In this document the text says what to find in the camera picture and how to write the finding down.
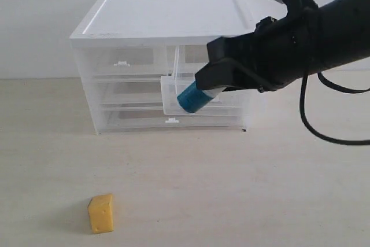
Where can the clear wide drawer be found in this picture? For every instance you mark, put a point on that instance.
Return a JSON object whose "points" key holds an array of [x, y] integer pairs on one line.
{"points": [[154, 117], [108, 93]]}

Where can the clear middle wide drawer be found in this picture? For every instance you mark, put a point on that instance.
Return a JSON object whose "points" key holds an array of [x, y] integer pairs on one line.
{"points": [[108, 93]]}

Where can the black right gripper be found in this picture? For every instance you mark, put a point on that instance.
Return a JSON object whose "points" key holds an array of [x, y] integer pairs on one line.
{"points": [[268, 59]]}

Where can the clear bottom wide drawer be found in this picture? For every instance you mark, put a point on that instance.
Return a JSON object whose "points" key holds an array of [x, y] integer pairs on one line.
{"points": [[154, 117]]}

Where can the teal bottle white cap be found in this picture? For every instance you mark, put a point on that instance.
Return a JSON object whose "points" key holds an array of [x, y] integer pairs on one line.
{"points": [[193, 99]]}

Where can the yellow cheese wedge block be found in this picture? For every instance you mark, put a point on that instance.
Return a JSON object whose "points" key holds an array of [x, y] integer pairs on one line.
{"points": [[100, 212]]}

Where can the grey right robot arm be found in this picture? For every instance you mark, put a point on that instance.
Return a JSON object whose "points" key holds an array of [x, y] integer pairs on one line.
{"points": [[343, 33]]}

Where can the white plastic drawer cabinet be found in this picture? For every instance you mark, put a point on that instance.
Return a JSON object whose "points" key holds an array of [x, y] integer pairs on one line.
{"points": [[114, 24]]}

